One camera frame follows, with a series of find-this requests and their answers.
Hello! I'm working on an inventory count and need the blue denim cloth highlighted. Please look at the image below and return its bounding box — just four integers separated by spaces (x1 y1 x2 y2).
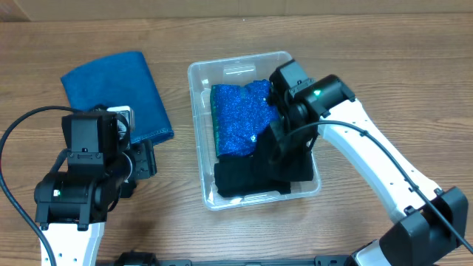
61 51 174 145

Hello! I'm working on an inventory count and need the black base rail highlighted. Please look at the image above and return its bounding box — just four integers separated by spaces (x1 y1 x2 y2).
110 251 356 266

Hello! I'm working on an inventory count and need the blue glitter cloth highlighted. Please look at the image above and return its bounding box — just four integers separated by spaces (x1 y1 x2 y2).
210 80 279 157

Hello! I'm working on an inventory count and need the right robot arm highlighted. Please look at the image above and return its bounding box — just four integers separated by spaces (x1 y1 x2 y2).
270 73 472 265

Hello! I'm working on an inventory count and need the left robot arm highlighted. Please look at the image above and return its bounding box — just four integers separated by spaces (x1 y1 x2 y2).
34 140 157 265

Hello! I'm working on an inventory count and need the clear plastic container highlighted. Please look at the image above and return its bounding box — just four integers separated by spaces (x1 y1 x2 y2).
188 51 321 211

